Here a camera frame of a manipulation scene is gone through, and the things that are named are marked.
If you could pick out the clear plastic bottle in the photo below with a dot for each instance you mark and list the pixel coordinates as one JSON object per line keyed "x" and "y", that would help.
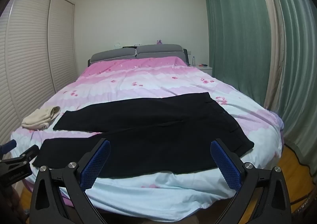
{"x": 193, "y": 61}

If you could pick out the beige folded garment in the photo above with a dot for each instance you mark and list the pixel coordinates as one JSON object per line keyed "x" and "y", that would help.
{"x": 39, "y": 119}

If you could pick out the white louvered wardrobe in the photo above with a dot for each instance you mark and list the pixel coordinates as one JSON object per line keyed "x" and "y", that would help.
{"x": 29, "y": 53}

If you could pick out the green curtain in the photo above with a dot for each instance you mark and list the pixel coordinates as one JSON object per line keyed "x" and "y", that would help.
{"x": 299, "y": 78}
{"x": 235, "y": 41}

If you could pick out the small red item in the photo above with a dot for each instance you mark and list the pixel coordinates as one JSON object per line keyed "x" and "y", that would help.
{"x": 203, "y": 65}

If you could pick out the white nightstand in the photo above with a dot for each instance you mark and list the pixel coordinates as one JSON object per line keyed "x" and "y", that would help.
{"x": 204, "y": 69}

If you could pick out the pink floral duvet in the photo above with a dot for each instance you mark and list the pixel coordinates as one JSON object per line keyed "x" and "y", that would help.
{"x": 148, "y": 78}

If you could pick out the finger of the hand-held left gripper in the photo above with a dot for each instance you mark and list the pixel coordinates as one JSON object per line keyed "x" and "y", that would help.
{"x": 27, "y": 154}
{"x": 8, "y": 146}

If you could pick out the grey padded headboard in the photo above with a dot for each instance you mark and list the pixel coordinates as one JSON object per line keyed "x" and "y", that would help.
{"x": 148, "y": 52}

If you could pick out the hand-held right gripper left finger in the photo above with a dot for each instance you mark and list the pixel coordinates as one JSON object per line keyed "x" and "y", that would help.
{"x": 95, "y": 164}

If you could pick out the flat black item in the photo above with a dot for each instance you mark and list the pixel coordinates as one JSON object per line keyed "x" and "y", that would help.
{"x": 130, "y": 46}

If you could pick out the black pants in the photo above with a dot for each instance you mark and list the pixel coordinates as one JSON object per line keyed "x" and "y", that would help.
{"x": 148, "y": 135}

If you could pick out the small purple ornament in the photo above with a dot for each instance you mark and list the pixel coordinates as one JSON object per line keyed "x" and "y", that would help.
{"x": 159, "y": 42}

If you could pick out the beige curtain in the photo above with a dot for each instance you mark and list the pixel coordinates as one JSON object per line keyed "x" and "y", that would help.
{"x": 272, "y": 41}

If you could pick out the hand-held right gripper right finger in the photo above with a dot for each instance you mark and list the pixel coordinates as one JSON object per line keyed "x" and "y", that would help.
{"x": 226, "y": 164}

